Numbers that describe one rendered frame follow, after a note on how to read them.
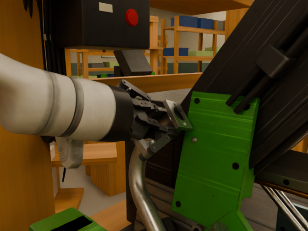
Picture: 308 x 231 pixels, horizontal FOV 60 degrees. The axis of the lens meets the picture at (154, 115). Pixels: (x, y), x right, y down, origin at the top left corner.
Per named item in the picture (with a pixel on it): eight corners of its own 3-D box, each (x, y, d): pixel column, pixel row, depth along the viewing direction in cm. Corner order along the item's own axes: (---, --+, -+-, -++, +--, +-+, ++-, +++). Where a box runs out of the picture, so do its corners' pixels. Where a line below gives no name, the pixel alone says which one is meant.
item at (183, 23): (244, 112, 707) (250, 22, 662) (174, 125, 562) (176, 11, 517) (227, 109, 750) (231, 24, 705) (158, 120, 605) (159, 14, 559)
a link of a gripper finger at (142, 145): (121, 138, 36) (128, 131, 38) (144, 163, 36) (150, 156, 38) (132, 128, 35) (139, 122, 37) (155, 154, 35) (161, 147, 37)
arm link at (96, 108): (60, 116, 40) (18, 111, 35) (103, 66, 35) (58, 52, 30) (75, 171, 36) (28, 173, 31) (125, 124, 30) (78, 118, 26)
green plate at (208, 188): (253, 228, 45) (276, 105, 45) (231, 240, 39) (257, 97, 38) (196, 203, 52) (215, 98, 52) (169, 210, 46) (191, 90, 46)
